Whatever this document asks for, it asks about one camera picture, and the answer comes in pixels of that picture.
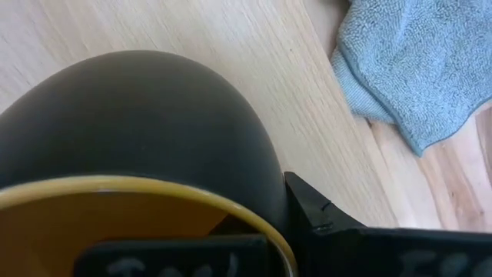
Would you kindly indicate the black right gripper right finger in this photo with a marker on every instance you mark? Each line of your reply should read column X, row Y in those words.
column 346, row 250

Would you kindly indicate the blue terry cloth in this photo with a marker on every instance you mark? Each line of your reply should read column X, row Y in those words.
column 415, row 57

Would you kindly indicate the black mug yellow inside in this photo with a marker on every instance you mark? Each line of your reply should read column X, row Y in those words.
column 134, row 115

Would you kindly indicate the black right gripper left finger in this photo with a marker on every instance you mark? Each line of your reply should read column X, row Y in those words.
column 173, row 255

